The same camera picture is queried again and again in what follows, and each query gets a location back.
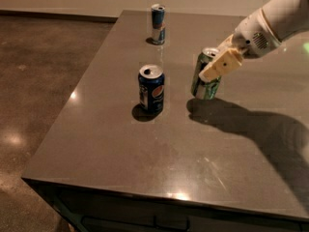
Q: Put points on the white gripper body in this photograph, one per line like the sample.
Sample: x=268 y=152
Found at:
x=252 y=37

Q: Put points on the green soda can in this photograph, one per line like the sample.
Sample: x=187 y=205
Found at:
x=205 y=83

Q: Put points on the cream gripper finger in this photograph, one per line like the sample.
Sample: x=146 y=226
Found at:
x=227 y=43
x=225 y=62

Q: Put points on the dark cabinet under table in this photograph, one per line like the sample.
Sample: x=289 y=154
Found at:
x=98 y=210

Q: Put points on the slim blue silver can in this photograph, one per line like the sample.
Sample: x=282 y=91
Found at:
x=158 y=24

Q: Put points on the blue pepsi can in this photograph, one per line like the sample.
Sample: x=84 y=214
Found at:
x=151 y=88

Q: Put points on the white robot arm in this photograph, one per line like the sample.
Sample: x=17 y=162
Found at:
x=286 y=18

